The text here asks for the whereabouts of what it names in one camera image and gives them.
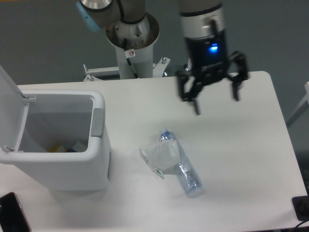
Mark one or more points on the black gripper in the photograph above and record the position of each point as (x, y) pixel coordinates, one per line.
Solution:
(210, 62)

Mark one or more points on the white push-button trash can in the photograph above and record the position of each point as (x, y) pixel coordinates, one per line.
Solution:
(34, 120)

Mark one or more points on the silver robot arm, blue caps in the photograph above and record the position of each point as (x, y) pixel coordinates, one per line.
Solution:
(199, 18)

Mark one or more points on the trash inside the can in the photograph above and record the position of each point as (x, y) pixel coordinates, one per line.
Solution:
(76, 147)

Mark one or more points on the crumpled clear plastic bag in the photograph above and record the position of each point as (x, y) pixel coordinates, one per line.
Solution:
(161, 156)

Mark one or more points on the clear plastic water bottle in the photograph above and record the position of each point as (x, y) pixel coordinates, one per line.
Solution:
(184, 170)

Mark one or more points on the black phone with case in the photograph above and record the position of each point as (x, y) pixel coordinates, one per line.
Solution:
(12, 216)

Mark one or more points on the white metal mounting frame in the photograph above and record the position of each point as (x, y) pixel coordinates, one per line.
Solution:
(163, 68)

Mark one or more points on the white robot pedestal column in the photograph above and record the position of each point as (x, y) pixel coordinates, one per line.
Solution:
(133, 45)

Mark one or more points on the white table leg frame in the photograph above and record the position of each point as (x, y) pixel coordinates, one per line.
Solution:
(300, 108)

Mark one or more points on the black device with cable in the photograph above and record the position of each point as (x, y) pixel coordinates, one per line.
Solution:
(301, 207)

